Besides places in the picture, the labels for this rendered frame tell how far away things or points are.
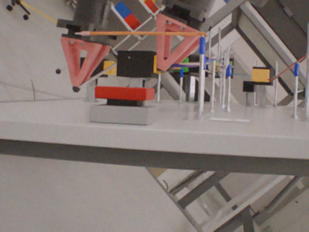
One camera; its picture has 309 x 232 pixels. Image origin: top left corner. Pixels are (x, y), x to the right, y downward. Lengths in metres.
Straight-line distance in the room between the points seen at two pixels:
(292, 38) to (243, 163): 1.23
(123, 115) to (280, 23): 1.34
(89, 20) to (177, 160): 0.29
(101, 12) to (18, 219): 0.35
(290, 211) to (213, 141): 7.26
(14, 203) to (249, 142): 0.47
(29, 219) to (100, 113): 0.37
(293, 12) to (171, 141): 1.39
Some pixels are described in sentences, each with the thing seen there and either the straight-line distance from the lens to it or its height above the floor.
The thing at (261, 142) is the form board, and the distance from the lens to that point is 0.37.
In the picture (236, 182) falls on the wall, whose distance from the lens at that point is 8.06.
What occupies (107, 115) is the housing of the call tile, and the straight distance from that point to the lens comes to 0.41.
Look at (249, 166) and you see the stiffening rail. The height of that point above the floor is 1.14.
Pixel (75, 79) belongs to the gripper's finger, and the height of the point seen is 1.00.
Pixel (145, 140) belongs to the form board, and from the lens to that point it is 0.37.
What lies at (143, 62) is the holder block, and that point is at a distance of 0.66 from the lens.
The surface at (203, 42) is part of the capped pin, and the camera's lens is 0.53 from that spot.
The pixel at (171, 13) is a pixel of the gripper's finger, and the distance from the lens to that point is 0.66.
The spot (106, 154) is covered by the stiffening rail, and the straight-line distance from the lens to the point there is 0.53.
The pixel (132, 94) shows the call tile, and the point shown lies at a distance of 0.41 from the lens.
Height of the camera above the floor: 1.17
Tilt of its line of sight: 8 degrees down
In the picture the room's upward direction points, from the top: 51 degrees clockwise
